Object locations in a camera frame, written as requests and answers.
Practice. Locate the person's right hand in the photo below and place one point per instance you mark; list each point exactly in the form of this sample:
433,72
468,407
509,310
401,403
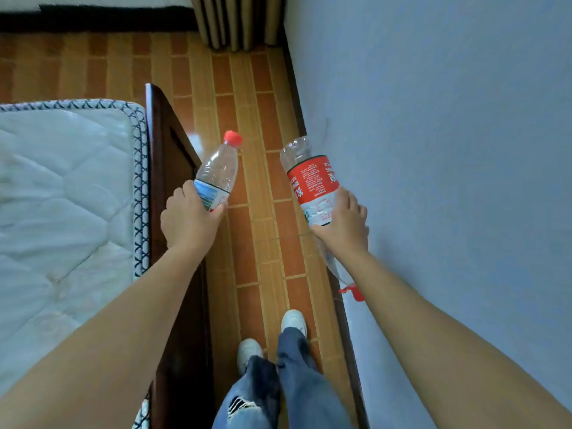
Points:
346,234

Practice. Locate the person's left hand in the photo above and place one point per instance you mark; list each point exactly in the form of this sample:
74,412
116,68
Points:
187,223

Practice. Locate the person's right thumb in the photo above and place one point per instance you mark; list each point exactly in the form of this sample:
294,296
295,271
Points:
322,229

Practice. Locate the person's left thumb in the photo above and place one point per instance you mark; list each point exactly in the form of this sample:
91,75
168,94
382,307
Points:
218,213

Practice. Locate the clear bottle with scenic label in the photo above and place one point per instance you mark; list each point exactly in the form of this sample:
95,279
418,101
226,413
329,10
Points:
219,171

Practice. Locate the clear bottle with red label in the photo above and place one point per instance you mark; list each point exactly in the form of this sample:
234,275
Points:
313,180

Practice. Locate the person's left forearm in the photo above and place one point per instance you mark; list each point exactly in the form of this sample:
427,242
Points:
102,344

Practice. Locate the person's right forearm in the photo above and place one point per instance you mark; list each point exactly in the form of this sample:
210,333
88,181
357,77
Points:
447,352

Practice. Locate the person's right white shoe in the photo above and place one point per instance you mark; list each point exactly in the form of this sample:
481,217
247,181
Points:
293,320

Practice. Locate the person's white shoe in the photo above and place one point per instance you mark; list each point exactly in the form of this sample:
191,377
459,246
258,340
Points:
293,320
248,350

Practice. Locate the person's left white shoe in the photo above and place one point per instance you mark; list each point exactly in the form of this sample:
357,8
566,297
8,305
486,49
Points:
248,350

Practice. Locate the white quilted mattress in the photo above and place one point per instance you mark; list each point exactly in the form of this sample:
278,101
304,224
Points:
62,218

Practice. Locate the blue jeans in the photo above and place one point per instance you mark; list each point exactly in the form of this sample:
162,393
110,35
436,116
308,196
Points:
295,388

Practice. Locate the beige radiator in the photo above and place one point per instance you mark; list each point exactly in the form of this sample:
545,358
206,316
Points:
239,20

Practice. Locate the dark baseboard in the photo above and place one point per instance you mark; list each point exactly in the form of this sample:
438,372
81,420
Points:
89,20

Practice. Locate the dark wooden bed frame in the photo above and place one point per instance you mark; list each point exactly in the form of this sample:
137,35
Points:
172,174

